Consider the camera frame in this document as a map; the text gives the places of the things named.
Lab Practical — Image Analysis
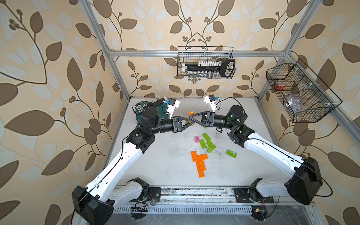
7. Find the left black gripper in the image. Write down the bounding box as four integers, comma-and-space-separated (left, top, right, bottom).
148, 115, 193, 136

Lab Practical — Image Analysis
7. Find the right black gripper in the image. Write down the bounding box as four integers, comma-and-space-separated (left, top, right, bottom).
190, 112, 236, 131

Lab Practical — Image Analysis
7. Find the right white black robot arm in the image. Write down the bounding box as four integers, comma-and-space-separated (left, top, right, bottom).
189, 105, 323, 205

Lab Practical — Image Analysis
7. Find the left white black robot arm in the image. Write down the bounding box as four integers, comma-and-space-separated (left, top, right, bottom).
72, 106, 193, 225

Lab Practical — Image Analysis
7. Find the green lego brick centre top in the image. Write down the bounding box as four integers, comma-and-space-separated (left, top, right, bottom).
202, 133, 211, 142

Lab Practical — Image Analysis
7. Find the green lego brick centre left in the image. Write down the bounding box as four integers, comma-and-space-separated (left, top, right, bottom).
199, 139, 208, 149

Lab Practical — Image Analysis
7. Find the green lego brick lower right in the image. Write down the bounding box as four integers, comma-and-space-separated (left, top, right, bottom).
226, 149, 237, 158

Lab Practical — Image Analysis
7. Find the green tool case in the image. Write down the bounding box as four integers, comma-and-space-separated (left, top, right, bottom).
136, 106, 169, 128

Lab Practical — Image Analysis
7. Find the black bit holder on case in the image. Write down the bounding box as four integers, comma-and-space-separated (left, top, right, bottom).
132, 97, 167, 115

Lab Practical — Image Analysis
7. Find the black socket set in basket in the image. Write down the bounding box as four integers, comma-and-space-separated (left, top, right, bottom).
180, 59, 236, 79

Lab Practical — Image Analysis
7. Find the clear plastic bag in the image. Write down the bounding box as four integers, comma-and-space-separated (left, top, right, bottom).
284, 93, 305, 113

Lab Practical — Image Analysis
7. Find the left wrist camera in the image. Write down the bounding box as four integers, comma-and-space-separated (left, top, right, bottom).
163, 98, 180, 119

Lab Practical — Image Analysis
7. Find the black wire basket back wall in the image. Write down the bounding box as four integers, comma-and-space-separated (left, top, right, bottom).
177, 46, 236, 79

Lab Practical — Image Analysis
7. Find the black wire basket wall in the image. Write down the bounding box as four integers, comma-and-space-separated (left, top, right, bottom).
266, 59, 343, 123
177, 46, 236, 79

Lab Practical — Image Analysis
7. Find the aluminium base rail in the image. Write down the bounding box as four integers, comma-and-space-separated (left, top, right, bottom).
100, 185, 307, 216

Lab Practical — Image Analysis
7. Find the black wire basket right wall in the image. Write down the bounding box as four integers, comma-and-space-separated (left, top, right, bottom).
266, 59, 343, 123

